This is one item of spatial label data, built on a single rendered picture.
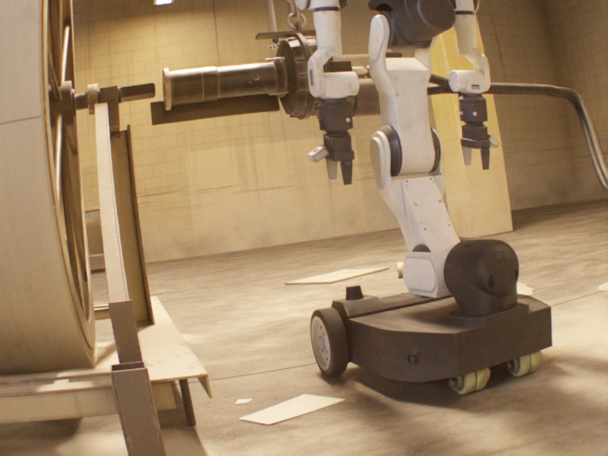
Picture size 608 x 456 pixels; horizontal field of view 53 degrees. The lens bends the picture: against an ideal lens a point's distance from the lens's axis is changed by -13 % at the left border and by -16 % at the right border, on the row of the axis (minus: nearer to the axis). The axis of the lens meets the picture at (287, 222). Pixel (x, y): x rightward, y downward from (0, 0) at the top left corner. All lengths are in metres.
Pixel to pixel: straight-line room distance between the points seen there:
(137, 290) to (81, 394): 0.92
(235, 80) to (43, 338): 1.04
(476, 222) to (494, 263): 5.07
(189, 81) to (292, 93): 0.33
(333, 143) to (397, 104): 0.22
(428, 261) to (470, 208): 4.91
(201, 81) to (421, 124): 0.71
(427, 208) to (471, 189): 4.75
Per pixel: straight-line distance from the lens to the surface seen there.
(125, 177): 2.25
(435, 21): 1.73
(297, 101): 2.22
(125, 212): 2.25
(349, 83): 1.84
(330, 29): 1.82
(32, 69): 1.42
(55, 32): 2.12
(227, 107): 2.34
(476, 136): 2.01
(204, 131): 10.38
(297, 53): 2.22
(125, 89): 2.23
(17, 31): 1.44
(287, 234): 10.50
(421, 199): 1.90
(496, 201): 6.78
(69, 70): 3.01
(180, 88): 2.20
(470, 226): 6.66
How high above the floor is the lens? 0.48
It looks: 1 degrees down
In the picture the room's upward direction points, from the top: 7 degrees counter-clockwise
